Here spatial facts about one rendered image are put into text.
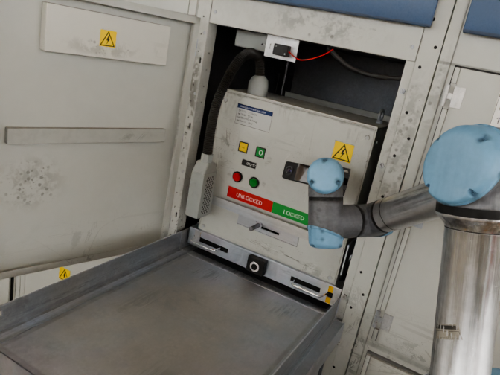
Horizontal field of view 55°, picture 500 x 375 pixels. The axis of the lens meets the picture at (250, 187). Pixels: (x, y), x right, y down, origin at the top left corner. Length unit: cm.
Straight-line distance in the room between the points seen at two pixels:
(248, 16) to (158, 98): 35
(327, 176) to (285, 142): 42
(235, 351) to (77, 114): 73
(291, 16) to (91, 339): 94
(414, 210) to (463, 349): 31
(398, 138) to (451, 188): 54
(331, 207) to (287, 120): 44
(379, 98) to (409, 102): 82
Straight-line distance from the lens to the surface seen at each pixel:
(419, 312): 133
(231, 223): 153
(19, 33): 127
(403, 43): 126
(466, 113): 121
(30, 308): 123
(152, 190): 156
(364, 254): 134
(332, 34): 131
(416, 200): 99
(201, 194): 144
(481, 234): 75
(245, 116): 145
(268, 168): 143
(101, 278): 137
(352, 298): 139
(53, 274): 209
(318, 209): 102
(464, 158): 73
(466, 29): 122
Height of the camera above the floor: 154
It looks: 17 degrees down
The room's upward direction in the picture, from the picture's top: 11 degrees clockwise
